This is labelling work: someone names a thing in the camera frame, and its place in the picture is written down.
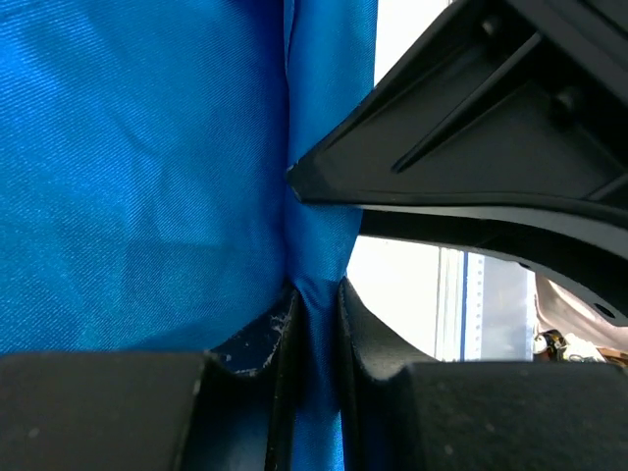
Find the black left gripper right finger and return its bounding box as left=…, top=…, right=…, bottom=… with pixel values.
left=337, top=282, right=627, bottom=470

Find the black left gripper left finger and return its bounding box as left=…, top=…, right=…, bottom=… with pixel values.
left=1, top=287, right=300, bottom=470

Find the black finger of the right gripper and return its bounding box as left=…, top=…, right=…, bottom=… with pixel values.
left=360, top=210, right=627, bottom=327
left=288, top=1, right=627, bottom=221

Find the blue cloth napkin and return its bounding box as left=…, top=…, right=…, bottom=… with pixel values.
left=1, top=1, right=378, bottom=470

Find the white slotted cable duct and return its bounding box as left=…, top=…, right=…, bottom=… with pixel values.
left=461, top=252, right=536, bottom=361

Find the aluminium mounting rail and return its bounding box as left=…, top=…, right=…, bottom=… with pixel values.
left=434, top=247, right=466, bottom=361

